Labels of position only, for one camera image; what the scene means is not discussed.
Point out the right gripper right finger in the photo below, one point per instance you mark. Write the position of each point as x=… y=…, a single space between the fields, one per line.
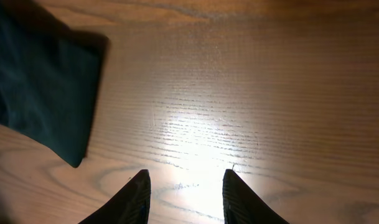
x=241 y=205

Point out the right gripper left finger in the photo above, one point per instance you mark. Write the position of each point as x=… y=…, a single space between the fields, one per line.
x=130 y=205

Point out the black shirt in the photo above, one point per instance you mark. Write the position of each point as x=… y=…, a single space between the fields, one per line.
x=49 y=78

